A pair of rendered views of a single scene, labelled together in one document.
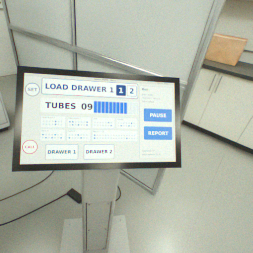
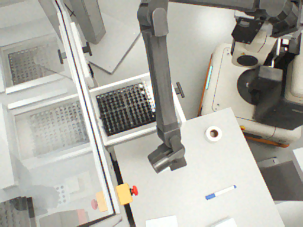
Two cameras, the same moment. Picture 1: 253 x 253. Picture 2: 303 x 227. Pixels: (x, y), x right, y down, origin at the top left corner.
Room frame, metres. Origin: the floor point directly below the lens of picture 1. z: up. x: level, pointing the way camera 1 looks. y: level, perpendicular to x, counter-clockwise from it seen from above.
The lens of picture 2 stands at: (-0.68, 0.73, 1.93)
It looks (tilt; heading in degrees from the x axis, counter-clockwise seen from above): 72 degrees down; 313
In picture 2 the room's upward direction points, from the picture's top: straight up
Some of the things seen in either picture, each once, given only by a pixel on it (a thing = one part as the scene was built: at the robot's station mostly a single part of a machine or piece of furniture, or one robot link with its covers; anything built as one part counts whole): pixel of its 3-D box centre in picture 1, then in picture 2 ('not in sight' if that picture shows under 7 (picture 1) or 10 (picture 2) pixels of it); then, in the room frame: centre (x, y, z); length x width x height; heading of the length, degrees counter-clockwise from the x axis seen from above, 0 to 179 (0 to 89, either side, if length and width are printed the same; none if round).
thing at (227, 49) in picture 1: (224, 48); not in sight; (2.59, -1.09, 1.04); 0.41 x 0.32 x 0.28; 58
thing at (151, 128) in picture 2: not in sight; (125, 110); (-0.35, 0.54, 0.86); 0.40 x 0.26 x 0.06; 61
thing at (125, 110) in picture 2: not in sight; (126, 109); (-0.36, 0.53, 0.87); 0.22 x 0.18 x 0.06; 61
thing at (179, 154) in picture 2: not in sight; (174, 152); (-0.64, 0.56, 1.02); 0.07 x 0.06 x 0.07; 76
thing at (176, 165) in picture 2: not in sight; (174, 154); (-0.64, 0.55, 0.96); 0.10 x 0.07 x 0.07; 153
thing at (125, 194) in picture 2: not in sight; (125, 193); (-0.60, 0.78, 0.88); 0.07 x 0.05 x 0.07; 151
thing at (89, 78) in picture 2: not in sight; (82, 54); (-0.02, 0.48, 0.87); 0.29 x 0.02 x 0.11; 151
